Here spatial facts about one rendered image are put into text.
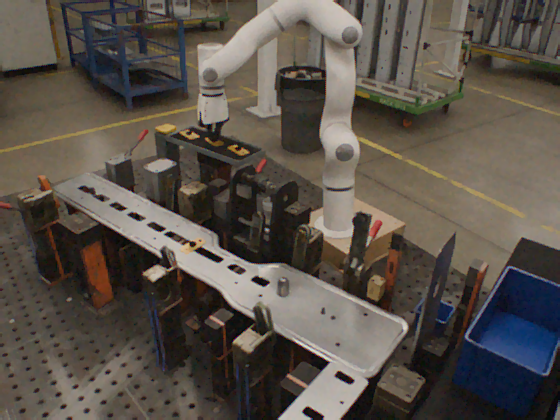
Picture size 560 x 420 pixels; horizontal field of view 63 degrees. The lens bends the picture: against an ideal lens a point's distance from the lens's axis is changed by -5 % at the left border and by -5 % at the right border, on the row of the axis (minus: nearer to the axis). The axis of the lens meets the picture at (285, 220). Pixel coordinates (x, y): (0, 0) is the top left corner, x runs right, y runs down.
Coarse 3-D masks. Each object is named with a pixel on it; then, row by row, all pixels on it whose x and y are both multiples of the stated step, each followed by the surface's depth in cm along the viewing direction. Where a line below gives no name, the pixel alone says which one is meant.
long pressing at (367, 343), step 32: (64, 192) 171; (96, 192) 172; (128, 192) 171; (128, 224) 154; (160, 224) 154; (192, 224) 154; (160, 256) 140; (192, 256) 140; (224, 256) 140; (224, 288) 128; (256, 288) 128; (320, 288) 129; (288, 320) 118; (320, 320) 118; (352, 320) 119; (384, 320) 119; (320, 352) 110; (352, 352) 109; (384, 352) 110
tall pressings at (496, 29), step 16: (496, 0) 768; (512, 0) 747; (528, 0) 730; (496, 16) 795; (512, 16) 760; (528, 16) 762; (544, 16) 720; (480, 32) 781; (496, 32) 759; (512, 32) 788; (528, 32) 766; (544, 32) 743; (512, 48) 771; (528, 48) 749; (544, 48) 756
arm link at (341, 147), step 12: (324, 132) 173; (336, 132) 166; (348, 132) 166; (324, 144) 170; (336, 144) 163; (348, 144) 163; (336, 156) 165; (348, 156) 165; (336, 168) 171; (348, 168) 172; (324, 180) 180; (336, 180) 176; (348, 180) 177
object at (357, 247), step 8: (360, 216) 120; (368, 216) 119; (352, 224) 120; (360, 224) 118; (368, 224) 121; (352, 232) 123; (360, 232) 123; (368, 232) 122; (352, 240) 124; (360, 240) 124; (352, 248) 125; (360, 248) 123; (352, 256) 126; (360, 256) 124; (360, 264) 126
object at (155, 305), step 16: (144, 272) 126; (160, 272) 126; (176, 272) 129; (144, 288) 127; (160, 288) 126; (176, 288) 131; (160, 304) 128; (176, 304) 133; (160, 320) 132; (176, 320) 136; (160, 336) 136; (176, 336) 139; (160, 352) 140; (176, 352) 141; (176, 368) 142
